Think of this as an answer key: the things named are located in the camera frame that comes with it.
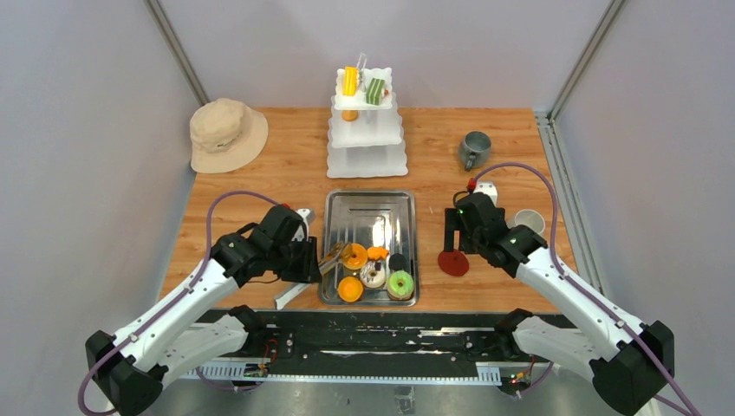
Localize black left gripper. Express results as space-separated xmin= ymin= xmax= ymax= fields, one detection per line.
xmin=270 ymin=235 xmax=324 ymax=283

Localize metal tongs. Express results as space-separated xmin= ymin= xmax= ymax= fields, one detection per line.
xmin=274 ymin=242 xmax=352 ymax=310

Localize orange glazed donut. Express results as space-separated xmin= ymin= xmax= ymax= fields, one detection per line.
xmin=341 ymin=243 xmax=368 ymax=270

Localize orange fish cookie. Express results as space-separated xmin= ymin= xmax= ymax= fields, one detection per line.
xmin=366 ymin=247 xmax=390 ymax=263

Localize white chocolate drizzle donut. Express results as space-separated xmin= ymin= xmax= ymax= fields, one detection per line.
xmin=359 ymin=260 xmax=387 ymax=289

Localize tan round biscuit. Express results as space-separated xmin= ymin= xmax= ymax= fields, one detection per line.
xmin=341 ymin=110 xmax=359 ymax=122

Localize green striped cake slice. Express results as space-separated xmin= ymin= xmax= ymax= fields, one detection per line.
xmin=365 ymin=78 xmax=385 ymax=106

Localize yellow cake slice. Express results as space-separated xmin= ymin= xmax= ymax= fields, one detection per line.
xmin=342 ymin=66 xmax=360 ymax=96

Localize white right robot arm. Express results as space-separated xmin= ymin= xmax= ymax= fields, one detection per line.
xmin=444 ymin=192 xmax=675 ymax=415

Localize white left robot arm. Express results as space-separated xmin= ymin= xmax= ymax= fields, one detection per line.
xmin=84 ymin=205 xmax=319 ymax=415

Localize yellow black round coaster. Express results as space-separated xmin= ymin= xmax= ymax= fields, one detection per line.
xmin=452 ymin=190 xmax=469 ymax=207

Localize red round coaster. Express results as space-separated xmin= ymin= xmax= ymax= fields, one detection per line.
xmin=437 ymin=250 xmax=470 ymax=277

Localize metal tray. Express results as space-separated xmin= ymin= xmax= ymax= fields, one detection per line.
xmin=321 ymin=190 xmax=420 ymax=307

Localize grey metal mug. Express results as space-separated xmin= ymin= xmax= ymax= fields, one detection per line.
xmin=458 ymin=131 xmax=491 ymax=172

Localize black round cookie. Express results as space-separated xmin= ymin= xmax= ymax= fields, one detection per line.
xmin=387 ymin=253 xmax=409 ymax=271

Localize white cup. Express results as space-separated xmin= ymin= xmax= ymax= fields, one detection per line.
xmin=512 ymin=209 xmax=546 ymax=235

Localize green glazed donut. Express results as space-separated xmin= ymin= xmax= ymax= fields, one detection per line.
xmin=387 ymin=270 xmax=415 ymax=300

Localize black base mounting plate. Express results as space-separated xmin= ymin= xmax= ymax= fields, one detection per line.
xmin=209 ymin=309 xmax=587 ymax=380

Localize white three-tier dessert stand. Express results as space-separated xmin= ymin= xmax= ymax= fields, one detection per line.
xmin=327 ymin=53 xmax=408 ymax=179

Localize beige bucket hat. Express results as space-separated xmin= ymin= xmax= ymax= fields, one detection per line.
xmin=189 ymin=98 xmax=269 ymax=174

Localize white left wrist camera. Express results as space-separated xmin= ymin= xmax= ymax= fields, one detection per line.
xmin=296 ymin=208 xmax=315 ymax=226

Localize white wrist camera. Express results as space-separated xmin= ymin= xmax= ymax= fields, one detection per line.
xmin=296 ymin=208 xmax=315 ymax=226
xmin=473 ymin=180 xmax=498 ymax=206

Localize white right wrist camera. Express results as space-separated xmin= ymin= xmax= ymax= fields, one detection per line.
xmin=473 ymin=180 xmax=498 ymax=206

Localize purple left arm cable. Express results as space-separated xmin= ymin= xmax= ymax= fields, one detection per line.
xmin=77 ymin=190 xmax=294 ymax=416

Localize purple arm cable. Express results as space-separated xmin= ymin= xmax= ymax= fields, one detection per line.
xmin=467 ymin=162 xmax=705 ymax=416
xmin=77 ymin=190 xmax=294 ymax=416

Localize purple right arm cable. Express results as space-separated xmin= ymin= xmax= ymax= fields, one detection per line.
xmin=467 ymin=162 xmax=705 ymax=416

